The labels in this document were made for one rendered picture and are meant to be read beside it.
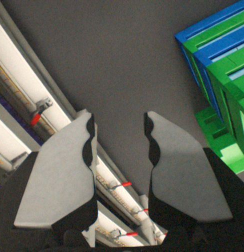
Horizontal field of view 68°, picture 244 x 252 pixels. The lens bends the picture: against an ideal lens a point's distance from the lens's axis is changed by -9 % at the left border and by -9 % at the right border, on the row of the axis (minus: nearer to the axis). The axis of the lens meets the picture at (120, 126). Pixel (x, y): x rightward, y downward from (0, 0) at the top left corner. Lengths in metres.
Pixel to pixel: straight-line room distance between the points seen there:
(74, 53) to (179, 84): 0.37
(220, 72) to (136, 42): 0.31
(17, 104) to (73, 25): 0.28
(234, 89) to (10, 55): 0.48
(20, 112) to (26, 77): 0.09
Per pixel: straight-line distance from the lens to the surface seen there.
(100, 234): 0.69
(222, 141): 0.72
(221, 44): 0.51
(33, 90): 0.55
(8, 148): 0.41
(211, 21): 0.65
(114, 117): 0.77
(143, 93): 0.72
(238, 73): 0.42
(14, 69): 0.54
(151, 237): 1.14
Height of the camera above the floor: 0.61
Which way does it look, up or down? 49 degrees down
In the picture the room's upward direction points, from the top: 174 degrees clockwise
